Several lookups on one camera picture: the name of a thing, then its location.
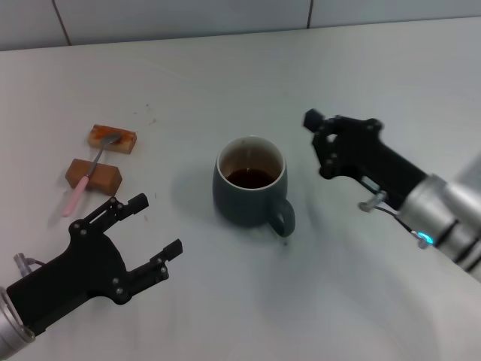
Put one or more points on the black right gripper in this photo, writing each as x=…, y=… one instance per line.
x=368, y=158

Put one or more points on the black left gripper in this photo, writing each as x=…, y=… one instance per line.
x=82, y=263

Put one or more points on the dark grey ceramic mug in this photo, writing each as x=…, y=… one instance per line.
x=244, y=203

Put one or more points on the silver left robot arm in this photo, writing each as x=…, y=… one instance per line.
x=9, y=323

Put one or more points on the brown wooden arch block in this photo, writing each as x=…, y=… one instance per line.
x=107, y=178

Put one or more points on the light wooden block stained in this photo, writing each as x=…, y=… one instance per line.
x=124, y=143

